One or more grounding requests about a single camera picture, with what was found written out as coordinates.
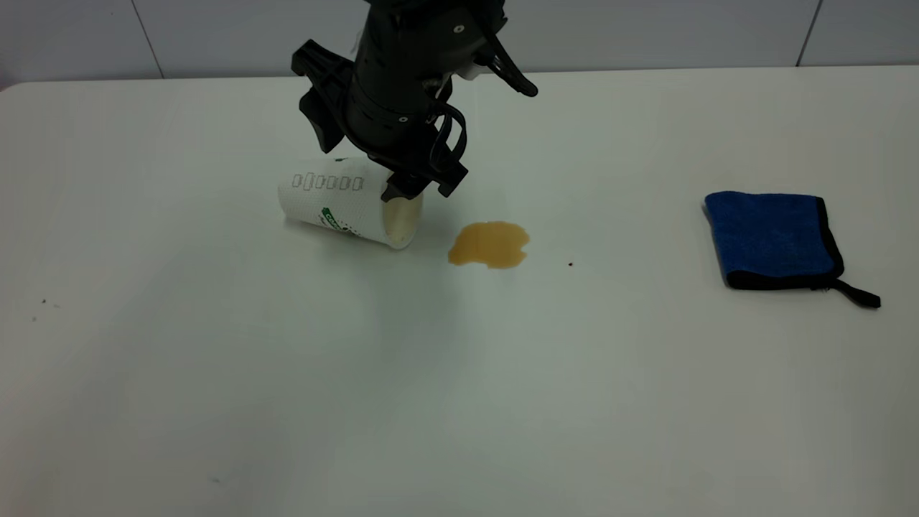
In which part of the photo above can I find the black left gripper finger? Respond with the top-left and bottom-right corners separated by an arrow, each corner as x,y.
429,163 -> 470,199
381,171 -> 425,202

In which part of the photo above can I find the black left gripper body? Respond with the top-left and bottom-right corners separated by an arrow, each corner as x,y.
291,20 -> 539,177

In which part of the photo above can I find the white paper coffee cup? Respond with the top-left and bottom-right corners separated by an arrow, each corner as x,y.
278,157 -> 424,251

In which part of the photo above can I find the blue cloth with black trim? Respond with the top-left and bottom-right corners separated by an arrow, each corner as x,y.
702,191 -> 882,310

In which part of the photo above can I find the brown liquid spill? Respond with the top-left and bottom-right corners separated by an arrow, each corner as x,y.
448,221 -> 531,270

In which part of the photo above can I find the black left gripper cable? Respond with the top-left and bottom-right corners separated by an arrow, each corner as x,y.
429,103 -> 469,172

